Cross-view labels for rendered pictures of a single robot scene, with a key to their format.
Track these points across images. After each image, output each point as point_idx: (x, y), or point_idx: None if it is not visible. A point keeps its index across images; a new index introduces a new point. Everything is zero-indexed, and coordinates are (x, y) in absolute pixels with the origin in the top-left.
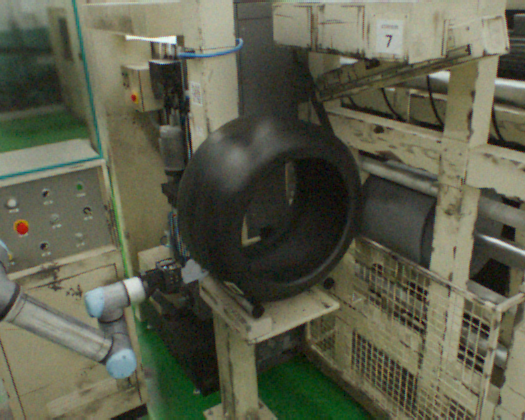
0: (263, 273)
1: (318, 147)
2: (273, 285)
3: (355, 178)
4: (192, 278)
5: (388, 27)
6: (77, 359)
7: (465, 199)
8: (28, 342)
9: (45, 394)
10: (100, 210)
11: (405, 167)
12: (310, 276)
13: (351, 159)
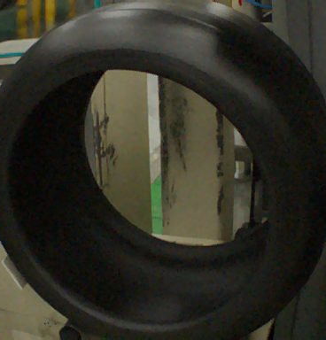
0: (167, 298)
1: (172, 57)
2: (73, 305)
3: (283, 161)
4: None
5: None
6: (41, 304)
7: None
8: None
9: (9, 320)
10: (90, 125)
11: None
12: (155, 328)
13: (277, 112)
